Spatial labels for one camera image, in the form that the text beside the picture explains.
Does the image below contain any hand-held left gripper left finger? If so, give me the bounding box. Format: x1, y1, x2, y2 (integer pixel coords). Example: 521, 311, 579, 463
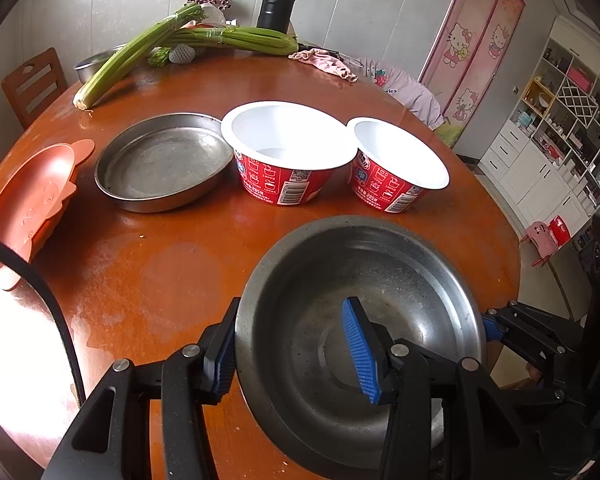
40, 297, 243, 480

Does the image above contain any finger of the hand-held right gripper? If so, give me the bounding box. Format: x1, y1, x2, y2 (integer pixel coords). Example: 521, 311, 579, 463
481, 301, 588, 356
500, 342, 568, 403

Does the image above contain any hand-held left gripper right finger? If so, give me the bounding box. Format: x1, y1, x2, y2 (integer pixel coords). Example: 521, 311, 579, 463
341, 296, 556, 480

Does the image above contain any round steel bowl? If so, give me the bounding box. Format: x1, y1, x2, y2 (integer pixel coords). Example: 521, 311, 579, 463
234, 215, 490, 480

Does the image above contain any steel pan plate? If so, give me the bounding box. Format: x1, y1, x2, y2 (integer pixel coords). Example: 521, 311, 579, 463
94, 113, 235, 213

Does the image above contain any orange plastic plate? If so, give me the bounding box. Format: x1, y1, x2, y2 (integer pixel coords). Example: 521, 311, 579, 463
0, 139, 96, 292

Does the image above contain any pink small stool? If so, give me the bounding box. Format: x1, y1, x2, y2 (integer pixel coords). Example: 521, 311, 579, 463
520, 220, 561, 267

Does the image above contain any white shelf cabinet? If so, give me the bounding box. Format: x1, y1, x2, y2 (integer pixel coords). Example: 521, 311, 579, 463
479, 16, 600, 256

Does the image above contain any small red noodle cup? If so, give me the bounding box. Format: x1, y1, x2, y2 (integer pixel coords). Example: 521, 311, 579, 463
347, 117, 451, 214

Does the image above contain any large red noodle cup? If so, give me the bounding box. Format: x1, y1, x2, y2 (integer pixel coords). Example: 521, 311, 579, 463
220, 101, 357, 207

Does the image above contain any pink clothing on chair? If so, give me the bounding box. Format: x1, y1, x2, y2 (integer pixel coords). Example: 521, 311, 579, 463
355, 57, 446, 131

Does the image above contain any pink cartoon cat curtain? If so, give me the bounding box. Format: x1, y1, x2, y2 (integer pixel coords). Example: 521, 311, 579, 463
418, 0, 526, 148

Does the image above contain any pink crumpled cloth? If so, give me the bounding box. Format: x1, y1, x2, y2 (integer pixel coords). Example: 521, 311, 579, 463
287, 48, 358, 82

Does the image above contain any thick celery bunch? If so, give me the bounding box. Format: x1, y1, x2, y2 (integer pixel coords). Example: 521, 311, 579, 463
73, 4, 206, 110

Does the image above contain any steel basin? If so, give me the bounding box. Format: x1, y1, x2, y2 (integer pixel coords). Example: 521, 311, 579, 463
73, 44, 128, 85

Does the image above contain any long thin celery bunch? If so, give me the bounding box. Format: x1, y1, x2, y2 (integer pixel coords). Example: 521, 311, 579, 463
147, 26, 299, 68

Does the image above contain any slatted wooden chair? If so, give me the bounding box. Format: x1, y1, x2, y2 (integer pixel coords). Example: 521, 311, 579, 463
1, 48, 68, 130

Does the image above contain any clear plastic bag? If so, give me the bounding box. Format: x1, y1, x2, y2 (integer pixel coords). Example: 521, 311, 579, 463
185, 3, 229, 28

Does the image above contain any black thermos bottle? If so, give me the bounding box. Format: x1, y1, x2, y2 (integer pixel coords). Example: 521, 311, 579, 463
256, 0, 303, 35

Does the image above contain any black strap cable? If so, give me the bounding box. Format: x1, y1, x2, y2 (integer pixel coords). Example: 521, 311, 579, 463
0, 232, 86, 408

